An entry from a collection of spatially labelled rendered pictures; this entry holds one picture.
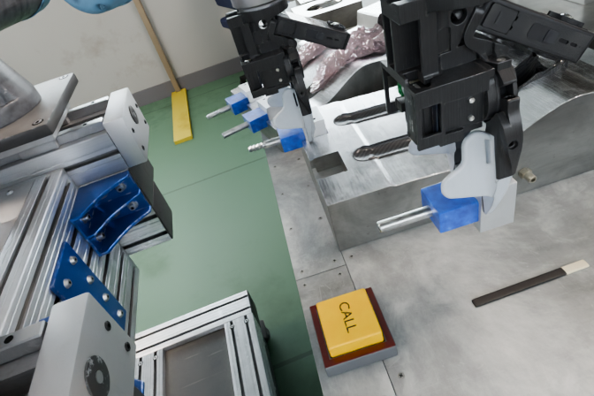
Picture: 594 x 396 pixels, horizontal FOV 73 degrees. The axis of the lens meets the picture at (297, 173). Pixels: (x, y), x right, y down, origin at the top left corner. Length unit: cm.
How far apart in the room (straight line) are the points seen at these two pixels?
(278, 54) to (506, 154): 34
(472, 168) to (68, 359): 35
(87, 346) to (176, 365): 96
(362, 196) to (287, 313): 105
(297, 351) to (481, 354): 101
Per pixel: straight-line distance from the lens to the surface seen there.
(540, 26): 37
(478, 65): 34
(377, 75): 87
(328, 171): 62
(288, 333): 149
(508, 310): 53
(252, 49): 59
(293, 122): 61
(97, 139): 73
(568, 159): 67
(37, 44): 359
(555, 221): 62
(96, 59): 354
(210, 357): 129
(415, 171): 56
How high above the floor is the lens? 124
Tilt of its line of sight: 36 degrees down
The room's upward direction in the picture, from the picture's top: 17 degrees counter-clockwise
